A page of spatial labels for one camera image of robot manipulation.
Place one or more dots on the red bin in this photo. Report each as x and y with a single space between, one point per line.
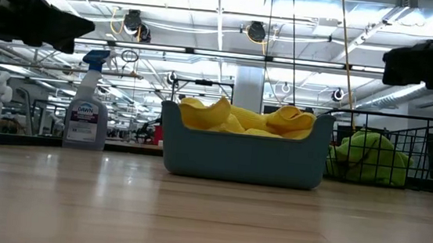
158 135

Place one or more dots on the black overhead crossbar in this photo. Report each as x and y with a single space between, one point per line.
226 54

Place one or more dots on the green microfiber towel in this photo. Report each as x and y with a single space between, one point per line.
374 159
332 163

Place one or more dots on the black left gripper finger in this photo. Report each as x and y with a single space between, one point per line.
44 24

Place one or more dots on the white building column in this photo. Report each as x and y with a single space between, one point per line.
248 89

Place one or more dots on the teal plastic basket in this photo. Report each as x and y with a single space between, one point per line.
244 159

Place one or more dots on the yellow microfiber towel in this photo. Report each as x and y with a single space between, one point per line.
205 114
291 120

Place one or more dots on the spray bottle with blue trigger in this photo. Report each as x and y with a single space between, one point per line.
84 122

